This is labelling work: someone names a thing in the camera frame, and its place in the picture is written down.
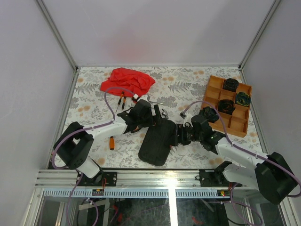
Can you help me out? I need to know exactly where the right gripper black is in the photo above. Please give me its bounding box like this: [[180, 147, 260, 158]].
[[165, 124, 203, 146]]

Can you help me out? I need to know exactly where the black plastic tool case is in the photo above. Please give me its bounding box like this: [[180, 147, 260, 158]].
[[138, 119, 177, 166]]

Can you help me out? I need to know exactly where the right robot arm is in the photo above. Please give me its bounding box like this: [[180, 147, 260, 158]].
[[176, 113, 298, 204]]

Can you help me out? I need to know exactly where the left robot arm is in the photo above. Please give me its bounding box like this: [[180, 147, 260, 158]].
[[53, 99, 162, 186]]

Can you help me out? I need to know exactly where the steel claw hammer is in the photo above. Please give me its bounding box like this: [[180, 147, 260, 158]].
[[161, 109, 168, 119]]

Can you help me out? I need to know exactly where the dark floral rolled cloth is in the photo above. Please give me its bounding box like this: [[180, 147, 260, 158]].
[[199, 106, 219, 123]]

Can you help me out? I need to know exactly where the black orange rolled cloth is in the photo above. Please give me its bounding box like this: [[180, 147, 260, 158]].
[[218, 99, 236, 115]]

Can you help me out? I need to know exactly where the wooden compartment tray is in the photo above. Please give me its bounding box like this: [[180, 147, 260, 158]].
[[201, 76, 252, 137]]

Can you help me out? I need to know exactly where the small orange black screwdriver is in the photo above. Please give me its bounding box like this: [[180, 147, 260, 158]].
[[115, 91, 124, 113]]

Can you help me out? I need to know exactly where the red crumpled cloth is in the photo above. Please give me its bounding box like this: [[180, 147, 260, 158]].
[[100, 67, 156, 97]]

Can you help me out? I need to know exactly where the blue green rolled cloth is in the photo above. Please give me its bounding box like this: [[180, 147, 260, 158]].
[[235, 92, 251, 107]]

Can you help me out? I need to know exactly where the dark rolled cloth top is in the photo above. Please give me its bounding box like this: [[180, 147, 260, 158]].
[[223, 78, 239, 92]]

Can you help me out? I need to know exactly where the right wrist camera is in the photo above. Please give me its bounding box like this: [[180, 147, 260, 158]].
[[180, 112, 193, 124]]

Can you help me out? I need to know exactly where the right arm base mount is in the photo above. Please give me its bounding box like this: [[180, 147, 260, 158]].
[[199, 169, 234, 187]]

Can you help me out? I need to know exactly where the orange handled tool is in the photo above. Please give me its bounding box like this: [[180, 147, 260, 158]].
[[109, 136, 115, 150]]

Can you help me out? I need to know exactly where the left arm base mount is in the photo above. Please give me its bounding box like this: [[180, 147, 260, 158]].
[[79, 171, 118, 188]]

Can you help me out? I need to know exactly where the aluminium front rail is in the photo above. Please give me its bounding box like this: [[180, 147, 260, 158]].
[[35, 169, 289, 189]]

